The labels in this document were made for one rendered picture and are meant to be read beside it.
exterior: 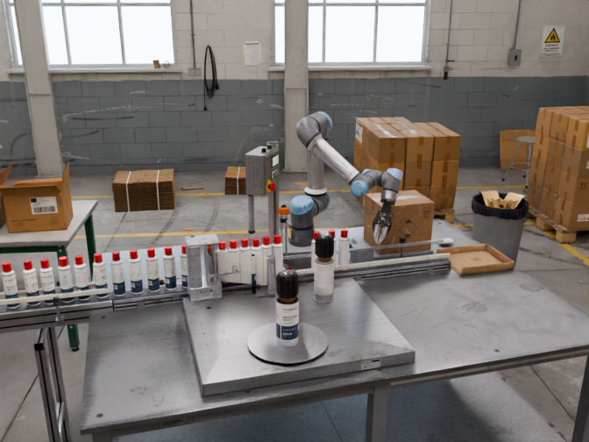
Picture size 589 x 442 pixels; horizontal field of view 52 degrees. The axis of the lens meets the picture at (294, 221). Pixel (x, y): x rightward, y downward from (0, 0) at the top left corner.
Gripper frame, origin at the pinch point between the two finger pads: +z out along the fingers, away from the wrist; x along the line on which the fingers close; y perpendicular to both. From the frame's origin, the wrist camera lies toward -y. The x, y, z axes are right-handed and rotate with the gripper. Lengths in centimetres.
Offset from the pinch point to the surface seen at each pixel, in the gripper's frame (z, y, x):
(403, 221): -14.8, -28.1, 11.1
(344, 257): 11.4, -0.3, -13.5
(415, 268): 8.1, -14.6, 21.4
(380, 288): 21.3, 0.7, 6.6
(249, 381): 63, 81, -33
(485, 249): -12, -48, 59
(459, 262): -1, -30, 44
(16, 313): 69, 50, -140
